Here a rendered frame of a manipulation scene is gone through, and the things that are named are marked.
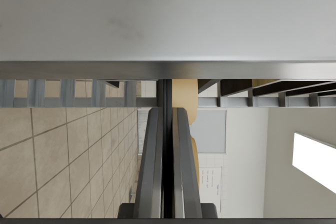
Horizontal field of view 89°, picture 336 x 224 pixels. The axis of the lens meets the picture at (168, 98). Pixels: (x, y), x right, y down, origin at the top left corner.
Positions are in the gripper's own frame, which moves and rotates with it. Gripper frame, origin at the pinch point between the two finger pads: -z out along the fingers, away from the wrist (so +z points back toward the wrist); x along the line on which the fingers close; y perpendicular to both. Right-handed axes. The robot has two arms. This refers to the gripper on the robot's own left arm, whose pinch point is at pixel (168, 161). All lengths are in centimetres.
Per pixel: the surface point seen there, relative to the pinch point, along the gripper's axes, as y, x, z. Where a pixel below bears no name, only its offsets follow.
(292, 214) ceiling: -359, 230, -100
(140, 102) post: -25.5, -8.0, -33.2
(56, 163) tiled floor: -94, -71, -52
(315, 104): -24, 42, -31
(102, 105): -25.9, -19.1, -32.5
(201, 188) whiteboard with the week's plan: -419, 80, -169
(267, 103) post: -26, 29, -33
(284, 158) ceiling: -301, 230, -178
